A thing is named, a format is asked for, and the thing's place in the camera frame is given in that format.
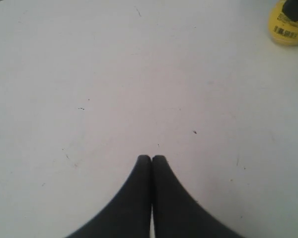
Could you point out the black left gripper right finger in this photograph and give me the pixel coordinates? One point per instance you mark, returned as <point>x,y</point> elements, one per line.
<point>175,212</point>

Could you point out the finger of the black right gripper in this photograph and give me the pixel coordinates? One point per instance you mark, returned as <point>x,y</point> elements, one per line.
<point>290,9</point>

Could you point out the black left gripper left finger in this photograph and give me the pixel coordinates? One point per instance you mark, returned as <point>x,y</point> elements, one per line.
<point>128,214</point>

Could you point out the yellow tennis ball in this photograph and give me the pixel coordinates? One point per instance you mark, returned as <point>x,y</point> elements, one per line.
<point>282,30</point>

